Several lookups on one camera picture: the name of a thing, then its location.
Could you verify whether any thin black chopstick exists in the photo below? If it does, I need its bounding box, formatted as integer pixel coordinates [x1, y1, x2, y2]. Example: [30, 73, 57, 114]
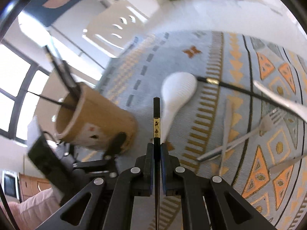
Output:
[28, 91, 75, 111]

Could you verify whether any white ceramic soup spoon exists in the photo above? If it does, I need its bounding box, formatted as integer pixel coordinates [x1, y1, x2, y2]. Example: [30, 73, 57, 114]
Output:
[160, 72, 197, 143]

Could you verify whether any black chopstick gold band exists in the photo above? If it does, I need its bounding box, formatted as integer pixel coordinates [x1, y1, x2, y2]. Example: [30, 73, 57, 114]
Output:
[153, 97, 161, 230]
[196, 76, 303, 120]

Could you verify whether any silver metal fork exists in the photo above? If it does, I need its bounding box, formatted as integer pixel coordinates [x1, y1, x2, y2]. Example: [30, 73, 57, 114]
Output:
[197, 108, 286, 162]

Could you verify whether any silver metal spoon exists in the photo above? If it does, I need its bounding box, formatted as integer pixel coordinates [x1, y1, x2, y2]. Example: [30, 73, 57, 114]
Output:
[269, 154, 307, 174]

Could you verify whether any patterned blue orange table mat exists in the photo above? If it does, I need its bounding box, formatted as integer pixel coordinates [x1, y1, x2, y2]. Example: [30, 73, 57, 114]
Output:
[96, 31, 306, 229]

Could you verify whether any silver metal knife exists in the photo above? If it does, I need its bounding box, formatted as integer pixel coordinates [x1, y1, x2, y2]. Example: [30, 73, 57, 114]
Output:
[219, 100, 233, 176]

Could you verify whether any black chopstick long curved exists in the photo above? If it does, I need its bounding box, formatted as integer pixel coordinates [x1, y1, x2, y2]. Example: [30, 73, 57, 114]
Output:
[62, 60, 81, 100]

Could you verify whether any white chair with cutouts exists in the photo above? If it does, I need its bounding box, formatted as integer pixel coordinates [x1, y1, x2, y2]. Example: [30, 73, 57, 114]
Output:
[82, 0, 148, 58]

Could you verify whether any brown wooden utensil holder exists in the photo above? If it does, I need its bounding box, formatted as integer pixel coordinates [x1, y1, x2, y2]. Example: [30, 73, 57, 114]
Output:
[55, 82, 137, 153]

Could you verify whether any white dotted rice paddle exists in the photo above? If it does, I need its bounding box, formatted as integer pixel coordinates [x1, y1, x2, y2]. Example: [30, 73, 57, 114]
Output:
[253, 80, 307, 122]

